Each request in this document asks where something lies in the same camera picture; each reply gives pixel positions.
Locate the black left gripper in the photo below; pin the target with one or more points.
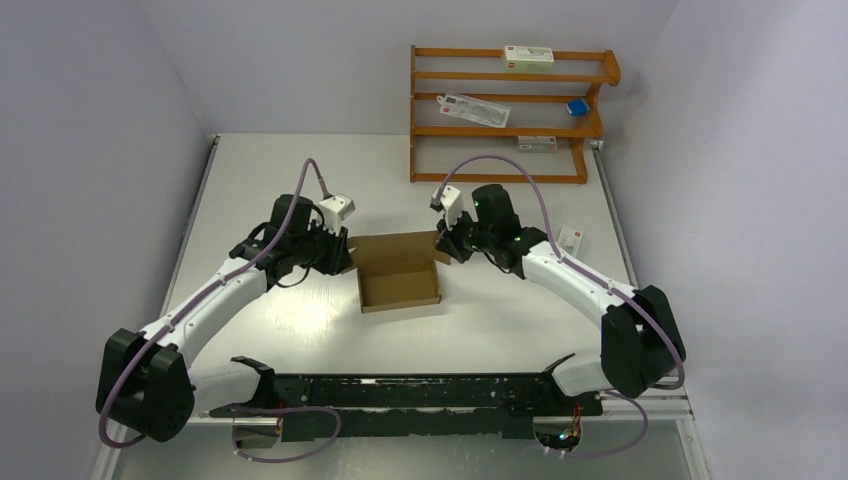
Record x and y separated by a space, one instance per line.
339 257

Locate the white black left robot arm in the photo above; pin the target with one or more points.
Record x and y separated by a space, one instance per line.
149 381

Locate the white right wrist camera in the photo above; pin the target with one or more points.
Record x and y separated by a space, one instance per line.
447 200

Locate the white green box top shelf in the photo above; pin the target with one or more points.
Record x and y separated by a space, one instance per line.
528 59

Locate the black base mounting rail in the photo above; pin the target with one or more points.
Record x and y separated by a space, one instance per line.
359 405

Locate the clear plastic packet on shelf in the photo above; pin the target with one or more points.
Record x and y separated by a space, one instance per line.
474 110

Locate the white flat box bottom shelf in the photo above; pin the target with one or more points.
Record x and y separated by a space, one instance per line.
537 144

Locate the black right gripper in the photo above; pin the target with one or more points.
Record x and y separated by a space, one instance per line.
448 243

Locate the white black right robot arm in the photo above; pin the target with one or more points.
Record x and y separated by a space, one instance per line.
639 340

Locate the blue small object on shelf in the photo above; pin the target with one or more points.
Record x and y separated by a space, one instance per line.
577 108

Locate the brown cardboard box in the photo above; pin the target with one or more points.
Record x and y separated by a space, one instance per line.
397 271

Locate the orange wooden shelf rack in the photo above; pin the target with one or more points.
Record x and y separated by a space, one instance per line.
538 108

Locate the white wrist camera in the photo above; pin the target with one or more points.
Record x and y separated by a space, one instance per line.
447 200
335 210

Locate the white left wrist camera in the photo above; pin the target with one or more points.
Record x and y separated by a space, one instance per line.
335 210

